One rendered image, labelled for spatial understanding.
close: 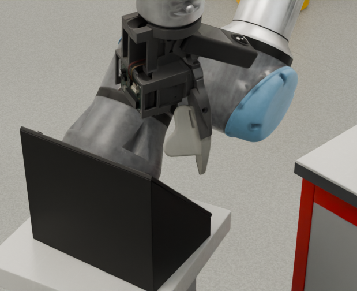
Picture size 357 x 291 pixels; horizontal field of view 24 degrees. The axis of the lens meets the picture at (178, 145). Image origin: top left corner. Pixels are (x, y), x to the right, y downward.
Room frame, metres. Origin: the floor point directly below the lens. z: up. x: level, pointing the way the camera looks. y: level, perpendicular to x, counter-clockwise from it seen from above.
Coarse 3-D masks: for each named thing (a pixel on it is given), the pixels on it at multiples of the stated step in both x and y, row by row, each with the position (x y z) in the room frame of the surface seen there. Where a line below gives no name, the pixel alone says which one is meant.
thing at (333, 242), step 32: (352, 128) 1.31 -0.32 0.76; (320, 160) 1.21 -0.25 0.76; (352, 160) 1.21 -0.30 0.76; (320, 192) 1.18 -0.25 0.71; (352, 192) 1.12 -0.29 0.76; (320, 224) 1.17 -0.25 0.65; (352, 224) 1.13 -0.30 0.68; (320, 256) 1.17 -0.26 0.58; (352, 256) 1.12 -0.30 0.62; (320, 288) 1.16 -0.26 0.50; (352, 288) 1.11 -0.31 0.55
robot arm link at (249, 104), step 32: (256, 0) 1.08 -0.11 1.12; (288, 0) 1.08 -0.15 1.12; (256, 32) 1.04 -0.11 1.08; (288, 32) 1.07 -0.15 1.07; (224, 64) 1.02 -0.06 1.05; (256, 64) 1.01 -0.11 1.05; (288, 64) 1.04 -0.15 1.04; (224, 96) 0.99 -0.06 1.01; (256, 96) 0.97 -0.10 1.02; (288, 96) 1.03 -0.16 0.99; (224, 128) 0.99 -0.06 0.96; (256, 128) 0.97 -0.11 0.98
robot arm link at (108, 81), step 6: (120, 42) 1.11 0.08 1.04; (114, 54) 1.10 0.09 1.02; (114, 60) 1.08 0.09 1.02; (120, 60) 1.07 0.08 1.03; (108, 66) 1.09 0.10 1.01; (114, 66) 1.07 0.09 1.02; (120, 66) 1.06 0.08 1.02; (108, 72) 1.07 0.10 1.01; (114, 72) 1.06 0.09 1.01; (108, 78) 1.06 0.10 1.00; (114, 78) 1.05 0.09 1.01; (102, 84) 1.06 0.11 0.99; (108, 84) 1.05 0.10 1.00; (114, 84) 1.04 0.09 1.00; (120, 84) 1.04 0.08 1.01; (174, 108) 1.02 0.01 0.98; (168, 114) 1.03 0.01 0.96
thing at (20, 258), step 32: (224, 224) 1.04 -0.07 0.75; (0, 256) 0.95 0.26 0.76; (32, 256) 0.95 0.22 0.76; (64, 256) 0.95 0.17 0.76; (192, 256) 0.95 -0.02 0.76; (32, 288) 0.90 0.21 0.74; (64, 288) 0.89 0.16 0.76; (96, 288) 0.89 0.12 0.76; (128, 288) 0.89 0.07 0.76; (160, 288) 0.89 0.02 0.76; (192, 288) 1.03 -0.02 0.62
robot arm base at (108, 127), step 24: (96, 96) 1.05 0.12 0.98; (120, 96) 1.02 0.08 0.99; (96, 120) 1.00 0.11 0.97; (120, 120) 0.99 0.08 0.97; (144, 120) 1.00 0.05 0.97; (168, 120) 1.04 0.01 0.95; (72, 144) 0.98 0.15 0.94; (96, 144) 0.96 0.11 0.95; (120, 144) 0.96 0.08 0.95; (144, 144) 0.98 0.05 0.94; (144, 168) 0.96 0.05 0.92
